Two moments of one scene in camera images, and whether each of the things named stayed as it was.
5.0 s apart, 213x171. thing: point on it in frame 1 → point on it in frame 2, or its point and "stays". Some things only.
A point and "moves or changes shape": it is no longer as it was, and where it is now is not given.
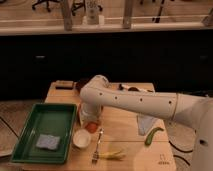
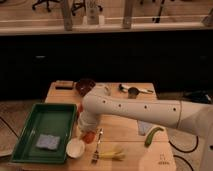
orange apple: [91, 127] moves or changes shape
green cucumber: [150, 135] stays
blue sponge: [48, 141] stays
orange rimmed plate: [79, 114] stays
